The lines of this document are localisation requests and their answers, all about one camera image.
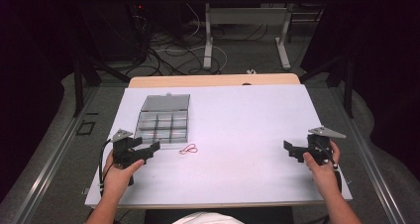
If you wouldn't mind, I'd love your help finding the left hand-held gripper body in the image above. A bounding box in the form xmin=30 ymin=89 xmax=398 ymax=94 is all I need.
xmin=110 ymin=128 xmax=148 ymax=170

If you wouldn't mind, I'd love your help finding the white table mat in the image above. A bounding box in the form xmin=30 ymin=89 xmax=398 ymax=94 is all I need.
xmin=84 ymin=83 xmax=354 ymax=208

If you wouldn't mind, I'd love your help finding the white metal desk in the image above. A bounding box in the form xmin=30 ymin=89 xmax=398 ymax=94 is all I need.
xmin=183 ymin=0 xmax=335 ymax=71

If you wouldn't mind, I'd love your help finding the black metal stand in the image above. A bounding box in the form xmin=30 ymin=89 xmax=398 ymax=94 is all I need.
xmin=72 ymin=54 xmax=132 ymax=118
xmin=298 ymin=54 xmax=356 ymax=119

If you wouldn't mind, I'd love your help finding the clear plastic compartment box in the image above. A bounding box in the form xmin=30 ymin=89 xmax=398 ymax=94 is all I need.
xmin=134 ymin=92 xmax=192 ymax=150

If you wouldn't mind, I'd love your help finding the person's right hand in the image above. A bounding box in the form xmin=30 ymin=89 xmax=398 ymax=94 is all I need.
xmin=302 ymin=140 xmax=342 ymax=198

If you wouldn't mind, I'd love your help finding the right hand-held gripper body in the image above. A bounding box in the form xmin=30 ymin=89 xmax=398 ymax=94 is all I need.
xmin=306 ymin=126 xmax=348 ymax=167

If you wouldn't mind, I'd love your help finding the person's white shirt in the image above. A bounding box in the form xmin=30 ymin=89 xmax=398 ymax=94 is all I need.
xmin=171 ymin=211 xmax=246 ymax=224

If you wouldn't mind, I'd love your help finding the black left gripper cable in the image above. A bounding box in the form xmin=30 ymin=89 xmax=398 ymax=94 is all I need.
xmin=98 ymin=138 xmax=115 ymax=197

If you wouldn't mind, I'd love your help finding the aluminium floor rail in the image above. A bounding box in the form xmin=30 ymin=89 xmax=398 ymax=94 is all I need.
xmin=328 ymin=86 xmax=409 ymax=224
xmin=11 ymin=86 xmax=100 ymax=224

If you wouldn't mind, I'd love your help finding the red rubber band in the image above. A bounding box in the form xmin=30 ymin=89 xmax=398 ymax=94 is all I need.
xmin=178 ymin=143 xmax=199 ymax=156

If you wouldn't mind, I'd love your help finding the person's left hand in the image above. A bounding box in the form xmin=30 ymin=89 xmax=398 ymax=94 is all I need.
xmin=102 ymin=150 xmax=146 ymax=202

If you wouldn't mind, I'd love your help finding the tangle of floor cables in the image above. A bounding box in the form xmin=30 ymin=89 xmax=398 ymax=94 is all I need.
xmin=132 ymin=2 xmax=268 ymax=77

